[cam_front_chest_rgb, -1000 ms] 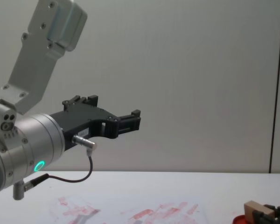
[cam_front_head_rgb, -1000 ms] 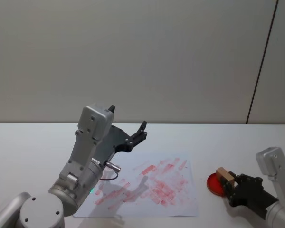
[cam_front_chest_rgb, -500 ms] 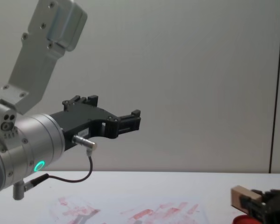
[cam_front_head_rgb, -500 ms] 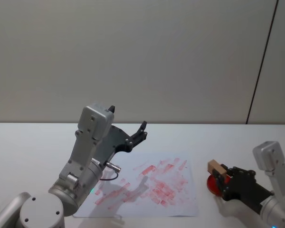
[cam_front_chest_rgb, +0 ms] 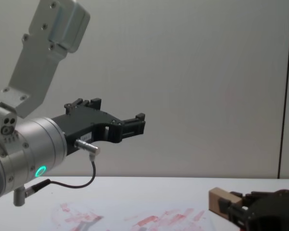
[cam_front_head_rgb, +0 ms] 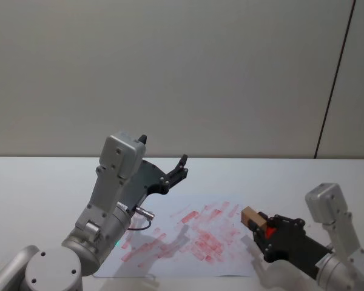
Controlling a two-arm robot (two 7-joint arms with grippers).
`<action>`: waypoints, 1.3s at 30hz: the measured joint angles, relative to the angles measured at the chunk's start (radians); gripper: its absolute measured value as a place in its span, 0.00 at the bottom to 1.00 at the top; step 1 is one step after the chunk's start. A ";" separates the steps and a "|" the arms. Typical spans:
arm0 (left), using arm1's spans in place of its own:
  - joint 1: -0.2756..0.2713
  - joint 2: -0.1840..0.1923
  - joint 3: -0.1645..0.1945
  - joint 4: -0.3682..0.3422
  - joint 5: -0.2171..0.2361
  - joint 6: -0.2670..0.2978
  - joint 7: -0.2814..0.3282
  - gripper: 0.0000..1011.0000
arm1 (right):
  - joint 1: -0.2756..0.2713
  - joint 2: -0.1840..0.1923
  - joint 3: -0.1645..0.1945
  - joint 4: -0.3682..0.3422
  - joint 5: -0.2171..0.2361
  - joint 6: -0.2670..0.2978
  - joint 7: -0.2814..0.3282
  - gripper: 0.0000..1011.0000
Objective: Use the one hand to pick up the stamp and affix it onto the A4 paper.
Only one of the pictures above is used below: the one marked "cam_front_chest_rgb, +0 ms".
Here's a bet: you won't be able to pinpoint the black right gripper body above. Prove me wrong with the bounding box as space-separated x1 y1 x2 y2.
240 189 289 231

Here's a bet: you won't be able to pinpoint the small pale wooden block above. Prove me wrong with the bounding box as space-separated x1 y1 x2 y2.
208 187 243 218

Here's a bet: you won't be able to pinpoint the thin dark cable silver plug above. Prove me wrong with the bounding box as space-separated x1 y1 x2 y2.
24 138 102 198

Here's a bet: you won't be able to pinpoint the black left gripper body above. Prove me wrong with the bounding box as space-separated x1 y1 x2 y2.
51 106 117 156

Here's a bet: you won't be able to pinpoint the white table cover red marks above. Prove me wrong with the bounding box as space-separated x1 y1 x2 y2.
0 177 289 231

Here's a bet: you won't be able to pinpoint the dark vertical wall strip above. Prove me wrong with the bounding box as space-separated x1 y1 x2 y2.
277 0 289 180

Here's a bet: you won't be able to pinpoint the plain pale wall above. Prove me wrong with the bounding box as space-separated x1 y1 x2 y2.
0 0 289 180

